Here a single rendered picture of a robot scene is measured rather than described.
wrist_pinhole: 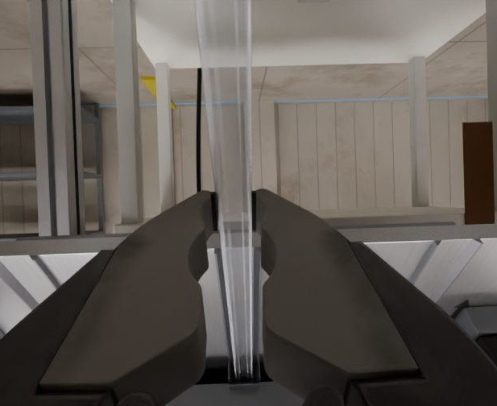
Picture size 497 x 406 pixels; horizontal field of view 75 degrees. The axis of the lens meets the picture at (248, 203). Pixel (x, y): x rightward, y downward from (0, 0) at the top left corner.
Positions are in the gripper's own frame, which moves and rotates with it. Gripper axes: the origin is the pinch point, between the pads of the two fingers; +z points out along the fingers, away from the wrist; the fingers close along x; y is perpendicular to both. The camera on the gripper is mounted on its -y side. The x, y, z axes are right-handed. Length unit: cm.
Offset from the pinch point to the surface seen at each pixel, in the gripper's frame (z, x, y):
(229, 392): 4.0, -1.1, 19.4
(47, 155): 27.6, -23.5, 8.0
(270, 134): 302, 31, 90
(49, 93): 32.1, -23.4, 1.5
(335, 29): 65, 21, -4
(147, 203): 282, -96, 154
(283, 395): 3.6, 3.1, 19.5
